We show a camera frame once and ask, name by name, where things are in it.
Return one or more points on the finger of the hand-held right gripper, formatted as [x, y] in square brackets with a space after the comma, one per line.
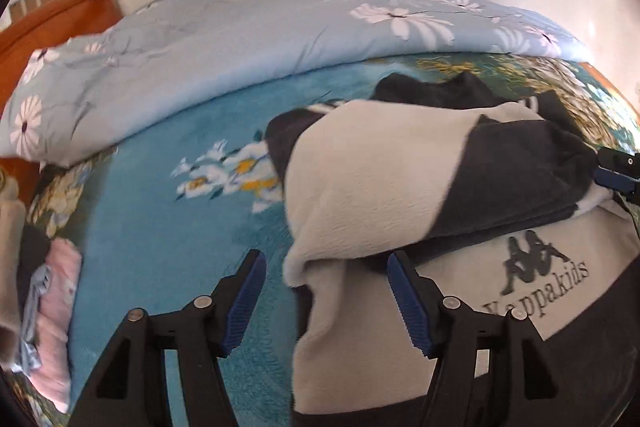
[614, 177]

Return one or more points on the wooden bed frame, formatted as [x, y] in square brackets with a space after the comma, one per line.
[60, 22]

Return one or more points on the black and white fleece jacket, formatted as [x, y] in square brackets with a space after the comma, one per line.
[390, 187]

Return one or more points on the teal floral blanket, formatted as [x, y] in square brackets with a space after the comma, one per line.
[150, 217]

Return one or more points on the grey-blue folded garment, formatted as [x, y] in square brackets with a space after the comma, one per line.
[34, 317]

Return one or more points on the beige folded garment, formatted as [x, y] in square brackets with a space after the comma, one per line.
[10, 267]

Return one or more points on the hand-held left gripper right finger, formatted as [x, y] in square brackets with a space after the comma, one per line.
[410, 302]

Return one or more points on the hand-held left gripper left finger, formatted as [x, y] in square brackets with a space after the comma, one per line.
[245, 302]

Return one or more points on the pink folded garment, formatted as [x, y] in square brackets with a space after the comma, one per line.
[60, 297]

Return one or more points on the light blue daisy quilt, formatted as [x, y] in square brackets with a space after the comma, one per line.
[225, 57]

